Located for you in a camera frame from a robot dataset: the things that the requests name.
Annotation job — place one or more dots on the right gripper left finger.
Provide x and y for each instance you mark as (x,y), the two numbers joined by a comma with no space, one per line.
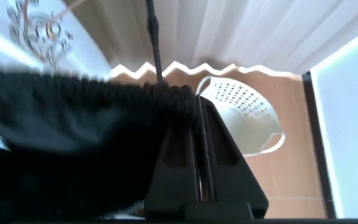
(172,183)

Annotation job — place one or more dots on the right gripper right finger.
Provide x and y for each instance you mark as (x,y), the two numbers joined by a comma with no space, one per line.
(235,183)

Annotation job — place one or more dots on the black garment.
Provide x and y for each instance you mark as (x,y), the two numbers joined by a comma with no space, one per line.
(57,140)

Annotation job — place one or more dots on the pink clothes hanger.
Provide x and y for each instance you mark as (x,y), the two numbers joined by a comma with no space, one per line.
(62,11)

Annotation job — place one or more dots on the white printed t-shirt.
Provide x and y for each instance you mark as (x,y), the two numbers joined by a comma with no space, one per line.
(26,37)

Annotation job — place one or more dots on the white laundry basket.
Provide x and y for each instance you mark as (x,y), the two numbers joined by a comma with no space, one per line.
(244,115)

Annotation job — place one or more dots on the black clothes rack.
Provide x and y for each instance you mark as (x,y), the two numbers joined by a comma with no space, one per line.
(154,37)

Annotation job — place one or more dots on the white curtain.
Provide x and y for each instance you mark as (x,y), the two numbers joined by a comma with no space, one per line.
(228,31)

